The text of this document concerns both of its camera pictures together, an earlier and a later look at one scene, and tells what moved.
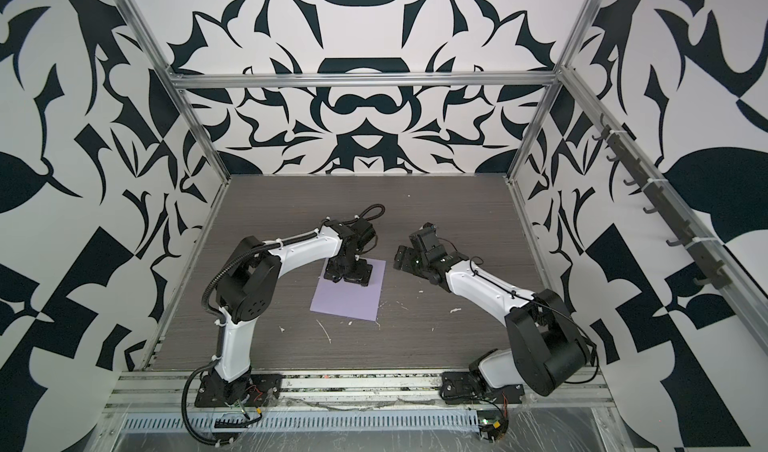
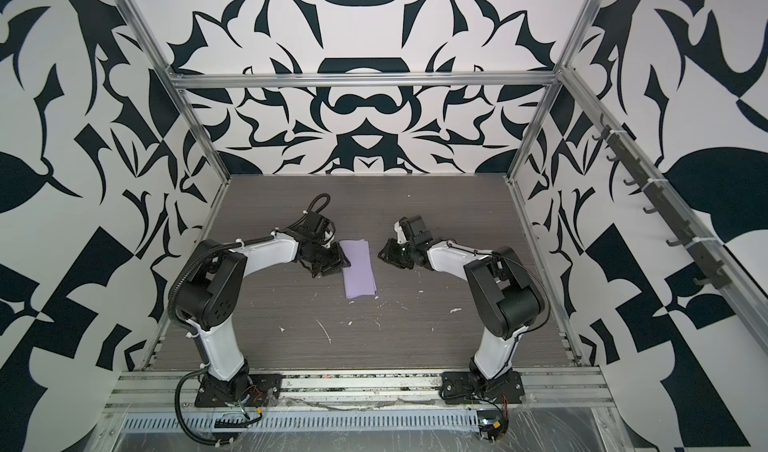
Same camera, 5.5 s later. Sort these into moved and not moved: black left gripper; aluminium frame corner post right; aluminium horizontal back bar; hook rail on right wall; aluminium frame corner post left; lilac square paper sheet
Moved: lilac square paper sheet; black left gripper
Not moved: aluminium frame corner post left; aluminium frame corner post right; aluminium horizontal back bar; hook rail on right wall
